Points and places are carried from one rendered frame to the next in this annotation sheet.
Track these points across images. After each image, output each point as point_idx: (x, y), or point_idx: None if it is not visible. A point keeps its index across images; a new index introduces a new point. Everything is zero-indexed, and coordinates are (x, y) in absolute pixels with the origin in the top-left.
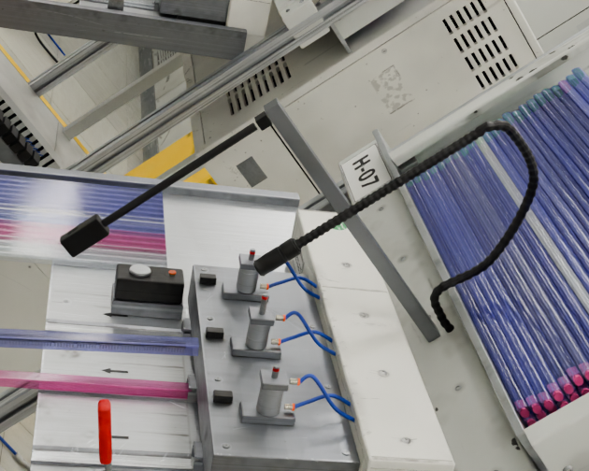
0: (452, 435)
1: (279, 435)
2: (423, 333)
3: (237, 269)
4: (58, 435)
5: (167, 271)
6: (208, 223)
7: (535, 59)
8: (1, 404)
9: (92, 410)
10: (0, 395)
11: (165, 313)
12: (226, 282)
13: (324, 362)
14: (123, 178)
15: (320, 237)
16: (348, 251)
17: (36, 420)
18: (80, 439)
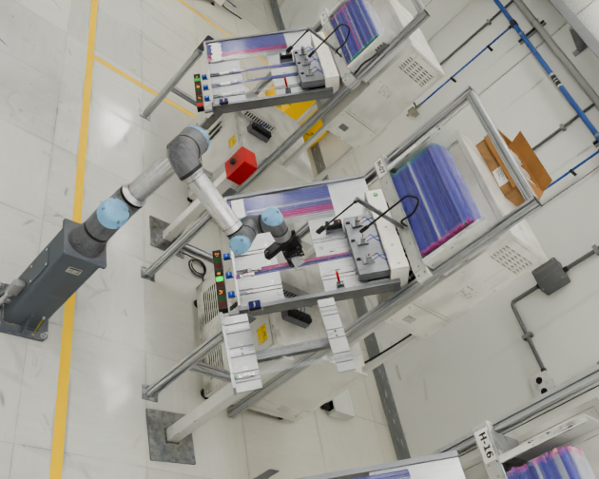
0: (409, 256)
1: (372, 266)
2: (400, 228)
3: (354, 217)
4: (325, 272)
5: (337, 220)
6: (341, 193)
7: (423, 124)
8: None
9: (330, 263)
10: None
11: (338, 230)
12: (352, 223)
13: (378, 241)
14: (316, 182)
15: (372, 201)
16: (379, 204)
17: (319, 269)
18: (330, 272)
